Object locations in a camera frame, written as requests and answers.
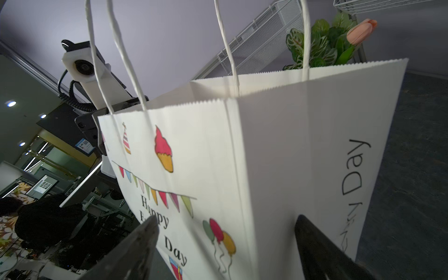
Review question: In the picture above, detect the white paper bag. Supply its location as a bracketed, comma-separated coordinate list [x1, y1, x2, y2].
[83, 0, 409, 280]

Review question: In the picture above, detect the pink artificial tulip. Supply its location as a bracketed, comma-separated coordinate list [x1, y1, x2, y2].
[346, 19, 378, 46]

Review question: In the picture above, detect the person in black clothes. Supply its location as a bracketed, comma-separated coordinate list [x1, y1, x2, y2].
[1, 193, 95, 248]

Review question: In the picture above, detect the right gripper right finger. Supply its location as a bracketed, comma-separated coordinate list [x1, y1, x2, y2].
[295, 215, 375, 280]

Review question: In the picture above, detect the white wire wall shelf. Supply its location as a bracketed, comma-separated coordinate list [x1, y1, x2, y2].
[333, 0, 432, 15]

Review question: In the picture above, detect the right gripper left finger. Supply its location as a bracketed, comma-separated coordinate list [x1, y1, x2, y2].
[80, 215, 159, 280]

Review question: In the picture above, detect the green artificial plant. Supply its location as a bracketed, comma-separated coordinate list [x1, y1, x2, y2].
[283, 13, 357, 71]

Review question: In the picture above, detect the white wire mesh basket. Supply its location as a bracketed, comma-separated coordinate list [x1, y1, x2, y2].
[192, 0, 305, 79]

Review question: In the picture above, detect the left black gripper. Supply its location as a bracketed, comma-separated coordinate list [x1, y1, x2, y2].
[74, 96, 149, 156]

